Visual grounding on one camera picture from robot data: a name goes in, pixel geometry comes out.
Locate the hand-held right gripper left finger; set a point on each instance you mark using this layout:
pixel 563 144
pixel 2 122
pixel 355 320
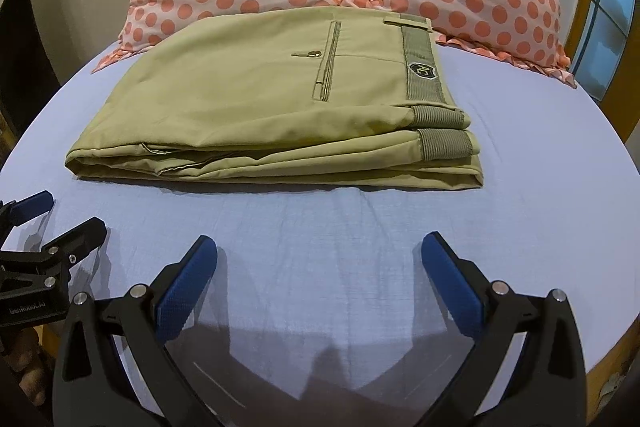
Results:
pixel 186 283

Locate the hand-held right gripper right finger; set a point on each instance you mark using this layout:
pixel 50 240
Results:
pixel 452 283

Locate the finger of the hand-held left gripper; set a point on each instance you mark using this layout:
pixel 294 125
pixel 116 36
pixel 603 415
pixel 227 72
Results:
pixel 31 206
pixel 80 239

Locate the khaki pants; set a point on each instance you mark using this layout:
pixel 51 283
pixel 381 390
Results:
pixel 260 107

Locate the person's left hand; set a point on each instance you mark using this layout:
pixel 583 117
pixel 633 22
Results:
pixel 31 367

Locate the lavender bed sheet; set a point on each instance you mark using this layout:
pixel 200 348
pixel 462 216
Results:
pixel 320 227

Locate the floral patterned cloth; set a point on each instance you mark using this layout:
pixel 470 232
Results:
pixel 607 394

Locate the yellow framed window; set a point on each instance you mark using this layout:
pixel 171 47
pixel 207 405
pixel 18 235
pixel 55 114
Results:
pixel 607 22

